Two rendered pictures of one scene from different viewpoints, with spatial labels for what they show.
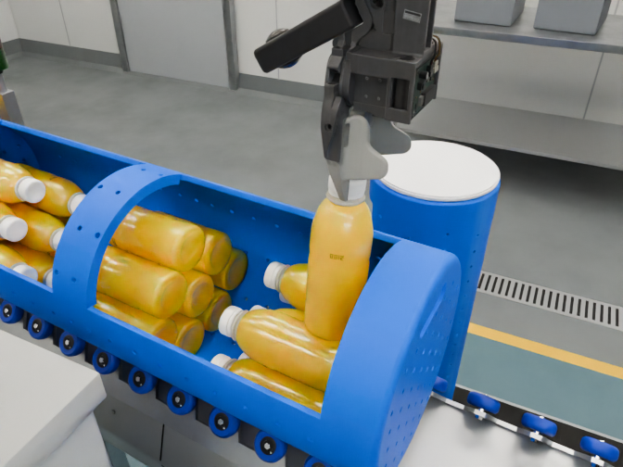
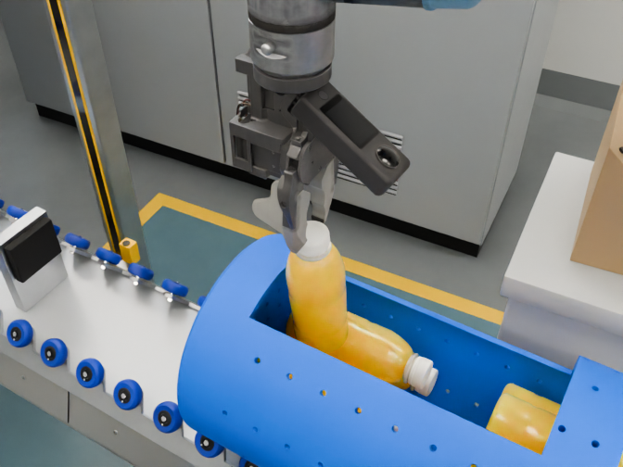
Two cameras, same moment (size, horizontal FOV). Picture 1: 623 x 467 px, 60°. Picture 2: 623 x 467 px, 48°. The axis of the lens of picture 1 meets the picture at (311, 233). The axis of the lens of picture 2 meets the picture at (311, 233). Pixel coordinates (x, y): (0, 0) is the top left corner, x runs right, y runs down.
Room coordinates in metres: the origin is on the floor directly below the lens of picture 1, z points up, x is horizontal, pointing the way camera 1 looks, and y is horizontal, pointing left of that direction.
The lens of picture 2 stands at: (1.05, -0.03, 1.83)
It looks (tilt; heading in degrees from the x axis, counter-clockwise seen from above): 43 degrees down; 181
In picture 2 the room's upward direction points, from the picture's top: straight up
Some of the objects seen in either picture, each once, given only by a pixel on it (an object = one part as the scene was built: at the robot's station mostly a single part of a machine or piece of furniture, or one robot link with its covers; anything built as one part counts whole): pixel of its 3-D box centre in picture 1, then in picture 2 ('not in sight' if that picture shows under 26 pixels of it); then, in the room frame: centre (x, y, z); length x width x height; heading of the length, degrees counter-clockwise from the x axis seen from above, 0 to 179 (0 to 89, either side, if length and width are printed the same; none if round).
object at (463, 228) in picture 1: (413, 315); not in sight; (1.08, -0.28, 0.59); 0.28 x 0.28 x 0.88
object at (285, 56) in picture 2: not in sight; (290, 41); (0.48, -0.06, 1.54); 0.08 x 0.08 x 0.05
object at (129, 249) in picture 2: not in sight; (120, 260); (0.14, -0.40, 0.92); 0.08 x 0.03 x 0.05; 151
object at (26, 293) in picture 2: not in sight; (34, 261); (0.23, -0.51, 1.00); 0.10 x 0.04 x 0.15; 151
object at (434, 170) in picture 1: (435, 168); not in sight; (1.08, -0.28, 1.03); 0.28 x 0.28 x 0.01
